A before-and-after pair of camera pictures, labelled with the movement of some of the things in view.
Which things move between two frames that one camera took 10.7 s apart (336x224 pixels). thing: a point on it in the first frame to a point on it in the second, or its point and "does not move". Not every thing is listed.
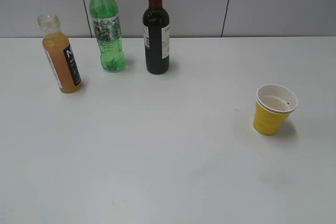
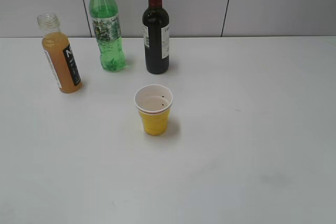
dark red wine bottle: [156, 23] does not move
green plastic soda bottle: [104, 10] does not move
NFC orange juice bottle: [57, 45] does not move
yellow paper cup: [274, 103] to [154, 102]
